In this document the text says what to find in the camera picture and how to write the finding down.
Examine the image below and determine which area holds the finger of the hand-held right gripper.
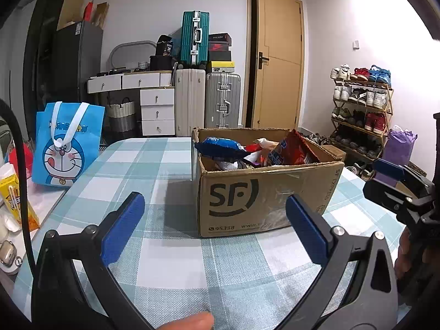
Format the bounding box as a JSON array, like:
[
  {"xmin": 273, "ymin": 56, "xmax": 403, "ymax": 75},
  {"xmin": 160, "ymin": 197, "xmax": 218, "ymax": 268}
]
[
  {"xmin": 362, "ymin": 179, "xmax": 424, "ymax": 221},
  {"xmin": 373, "ymin": 159, "xmax": 436, "ymax": 197}
]

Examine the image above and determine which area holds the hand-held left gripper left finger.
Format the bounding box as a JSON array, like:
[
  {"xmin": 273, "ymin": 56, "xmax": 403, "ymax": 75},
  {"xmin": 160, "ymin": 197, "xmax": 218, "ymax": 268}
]
[{"xmin": 32, "ymin": 192, "xmax": 153, "ymax": 330}]

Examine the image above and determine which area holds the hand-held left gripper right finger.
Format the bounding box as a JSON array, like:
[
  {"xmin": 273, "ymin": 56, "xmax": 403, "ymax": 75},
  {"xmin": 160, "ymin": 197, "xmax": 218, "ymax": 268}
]
[{"xmin": 275, "ymin": 194, "xmax": 399, "ymax": 330}]

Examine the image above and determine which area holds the brown cardboard box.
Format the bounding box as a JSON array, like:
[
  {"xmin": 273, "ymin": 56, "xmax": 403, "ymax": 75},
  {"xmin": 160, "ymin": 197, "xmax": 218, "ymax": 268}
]
[{"xmin": 191, "ymin": 127, "xmax": 345, "ymax": 239}]

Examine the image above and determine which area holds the person's right hand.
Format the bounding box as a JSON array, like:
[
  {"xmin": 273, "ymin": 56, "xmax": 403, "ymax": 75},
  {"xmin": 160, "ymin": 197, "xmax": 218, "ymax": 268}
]
[{"xmin": 393, "ymin": 230, "xmax": 414, "ymax": 281}]

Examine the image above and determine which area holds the person's left hand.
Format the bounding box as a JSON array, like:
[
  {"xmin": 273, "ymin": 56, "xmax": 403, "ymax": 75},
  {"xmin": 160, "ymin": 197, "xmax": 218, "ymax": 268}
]
[{"xmin": 159, "ymin": 311, "xmax": 215, "ymax": 330}]

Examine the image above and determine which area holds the purple bag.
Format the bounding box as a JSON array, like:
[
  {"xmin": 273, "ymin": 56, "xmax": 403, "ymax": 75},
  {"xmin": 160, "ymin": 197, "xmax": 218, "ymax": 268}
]
[{"xmin": 375, "ymin": 125, "xmax": 417, "ymax": 180}]

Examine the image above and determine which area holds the flat patterned cardboard box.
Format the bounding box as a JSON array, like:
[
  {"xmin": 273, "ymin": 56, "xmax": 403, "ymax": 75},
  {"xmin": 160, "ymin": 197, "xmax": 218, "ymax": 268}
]
[{"xmin": 395, "ymin": 163, "xmax": 427, "ymax": 193}]

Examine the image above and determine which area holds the small cardboard box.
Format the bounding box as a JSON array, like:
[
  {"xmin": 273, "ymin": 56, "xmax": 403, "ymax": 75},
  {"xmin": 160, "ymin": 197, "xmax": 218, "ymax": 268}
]
[{"xmin": 323, "ymin": 144, "xmax": 347, "ymax": 162}]

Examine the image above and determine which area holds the wooden shoe rack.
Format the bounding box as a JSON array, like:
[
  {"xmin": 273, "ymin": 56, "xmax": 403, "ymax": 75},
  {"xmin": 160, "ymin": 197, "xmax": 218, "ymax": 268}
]
[{"xmin": 329, "ymin": 76, "xmax": 394, "ymax": 163}]

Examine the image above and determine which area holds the shoe rack with shoes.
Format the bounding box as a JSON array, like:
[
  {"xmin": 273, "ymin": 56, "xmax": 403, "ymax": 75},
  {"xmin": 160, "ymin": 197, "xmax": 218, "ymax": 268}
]
[{"xmin": 330, "ymin": 64, "xmax": 393, "ymax": 160}]

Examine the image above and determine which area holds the dark red crimped snack packet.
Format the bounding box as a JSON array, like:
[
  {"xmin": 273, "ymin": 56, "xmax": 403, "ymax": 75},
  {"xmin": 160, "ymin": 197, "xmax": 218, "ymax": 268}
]
[{"xmin": 271, "ymin": 130, "xmax": 321, "ymax": 166}]

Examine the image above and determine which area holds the purple and white snack packet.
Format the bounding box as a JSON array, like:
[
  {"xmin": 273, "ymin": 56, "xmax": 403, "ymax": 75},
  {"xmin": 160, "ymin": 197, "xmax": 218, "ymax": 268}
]
[{"xmin": 245, "ymin": 151, "xmax": 266, "ymax": 166}]

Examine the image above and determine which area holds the blue cartoon tote bag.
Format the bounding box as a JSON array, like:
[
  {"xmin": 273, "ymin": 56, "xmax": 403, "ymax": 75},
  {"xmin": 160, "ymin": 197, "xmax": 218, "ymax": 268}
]
[{"xmin": 32, "ymin": 101, "xmax": 106, "ymax": 187}]

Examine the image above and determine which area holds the woven laundry basket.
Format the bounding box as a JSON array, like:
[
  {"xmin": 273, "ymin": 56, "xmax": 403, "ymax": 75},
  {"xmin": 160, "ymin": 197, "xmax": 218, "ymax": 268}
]
[{"xmin": 107, "ymin": 98, "xmax": 137, "ymax": 142}]

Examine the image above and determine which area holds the yellow packet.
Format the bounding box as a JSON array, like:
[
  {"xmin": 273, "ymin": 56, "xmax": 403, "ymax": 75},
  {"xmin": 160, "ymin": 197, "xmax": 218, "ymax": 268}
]
[{"xmin": 0, "ymin": 172, "xmax": 40, "ymax": 233}]

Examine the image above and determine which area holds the white dresser desk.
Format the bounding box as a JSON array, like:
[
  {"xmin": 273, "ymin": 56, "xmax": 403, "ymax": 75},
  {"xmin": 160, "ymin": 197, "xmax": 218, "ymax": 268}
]
[{"xmin": 87, "ymin": 70, "xmax": 176, "ymax": 137}]

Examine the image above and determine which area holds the white earbud case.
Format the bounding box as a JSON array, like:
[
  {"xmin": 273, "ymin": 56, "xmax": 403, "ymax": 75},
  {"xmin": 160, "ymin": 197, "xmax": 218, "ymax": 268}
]
[{"xmin": 0, "ymin": 240, "xmax": 23, "ymax": 276}]

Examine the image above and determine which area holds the blue snack packet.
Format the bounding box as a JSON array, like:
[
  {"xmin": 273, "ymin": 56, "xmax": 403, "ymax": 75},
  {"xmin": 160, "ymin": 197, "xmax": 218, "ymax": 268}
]
[{"xmin": 194, "ymin": 136, "xmax": 248, "ymax": 162}]

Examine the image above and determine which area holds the white suitcase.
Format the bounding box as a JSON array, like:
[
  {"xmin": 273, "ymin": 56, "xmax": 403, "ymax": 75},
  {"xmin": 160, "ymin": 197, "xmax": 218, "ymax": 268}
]
[{"xmin": 174, "ymin": 68, "xmax": 206, "ymax": 138}]

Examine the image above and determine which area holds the wooden door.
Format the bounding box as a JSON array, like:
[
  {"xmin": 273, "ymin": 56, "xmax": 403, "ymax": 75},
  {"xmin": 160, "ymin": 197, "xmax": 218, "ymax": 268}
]
[{"xmin": 242, "ymin": 0, "xmax": 305, "ymax": 131}]

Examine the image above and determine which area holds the silver suitcase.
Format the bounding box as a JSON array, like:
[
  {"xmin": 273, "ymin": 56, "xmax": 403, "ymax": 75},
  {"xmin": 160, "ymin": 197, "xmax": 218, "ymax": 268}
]
[{"xmin": 205, "ymin": 72, "xmax": 242, "ymax": 130}]

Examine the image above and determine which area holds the grey refrigerator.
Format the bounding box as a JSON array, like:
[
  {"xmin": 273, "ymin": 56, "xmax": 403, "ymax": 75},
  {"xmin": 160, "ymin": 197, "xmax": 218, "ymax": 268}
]
[{"xmin": 53, "ymin": 20, "xmax": 104, "ymax": 132}]

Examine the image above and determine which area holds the black storage box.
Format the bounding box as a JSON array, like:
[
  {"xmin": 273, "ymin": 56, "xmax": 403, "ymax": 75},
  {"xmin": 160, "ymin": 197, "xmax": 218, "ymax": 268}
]
[{"xmin": 149, "ymin": 54, "xmax": 174, "ymax": 71}]

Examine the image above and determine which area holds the black printed bag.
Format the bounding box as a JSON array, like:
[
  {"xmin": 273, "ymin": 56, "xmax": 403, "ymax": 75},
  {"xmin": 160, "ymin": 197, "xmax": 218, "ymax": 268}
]
[{"xmin": 156, "ymin": 35, "xmax": 174, "ymax": 57}]

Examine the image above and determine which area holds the yellow and black shoe box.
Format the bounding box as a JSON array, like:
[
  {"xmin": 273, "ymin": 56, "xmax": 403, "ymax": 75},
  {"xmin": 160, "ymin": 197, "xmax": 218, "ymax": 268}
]
[{"xmin": 210, "ymin": 61, "xmax": 236, "ymax": 74}]

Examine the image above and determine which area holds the teal suitcase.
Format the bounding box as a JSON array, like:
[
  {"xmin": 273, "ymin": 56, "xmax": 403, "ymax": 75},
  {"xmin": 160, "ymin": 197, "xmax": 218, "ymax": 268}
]
[{"xmin": 179, "ymin": 10, "xmax": 210, "ymax": 70}]

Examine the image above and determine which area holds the dark wardrobe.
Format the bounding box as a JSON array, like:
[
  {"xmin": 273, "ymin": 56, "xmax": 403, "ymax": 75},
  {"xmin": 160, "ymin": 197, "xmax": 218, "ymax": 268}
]
[{"xmin": 23, "ymin": 0, "xmax": 73, "ymax": 112}]

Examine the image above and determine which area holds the brown paper bag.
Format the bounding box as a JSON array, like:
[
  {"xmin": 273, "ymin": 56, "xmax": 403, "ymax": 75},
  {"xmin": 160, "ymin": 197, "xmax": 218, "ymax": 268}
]
[{"xmin": 93, "ymin": 2, "xmax": 110, "ymax": 28}]

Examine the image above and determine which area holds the flat cardboard sheet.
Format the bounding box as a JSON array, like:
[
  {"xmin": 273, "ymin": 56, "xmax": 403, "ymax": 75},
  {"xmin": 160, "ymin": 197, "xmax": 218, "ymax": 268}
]
[{"xmin": 56, "ymin": 0, "xmax": 87, "ymax": 30}]

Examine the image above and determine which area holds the black cable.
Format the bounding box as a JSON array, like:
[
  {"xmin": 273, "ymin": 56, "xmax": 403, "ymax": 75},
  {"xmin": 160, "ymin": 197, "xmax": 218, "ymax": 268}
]
[{"xmin": 0, "ymin": 98, "xmax": 37, "ymax": 276}]

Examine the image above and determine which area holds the white oval frame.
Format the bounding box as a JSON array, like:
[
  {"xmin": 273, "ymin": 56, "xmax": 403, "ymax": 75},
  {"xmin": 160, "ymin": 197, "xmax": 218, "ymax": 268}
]
[{"xmin": 107, "ymin": 40, "xmax": 157, "ymax": 71}]

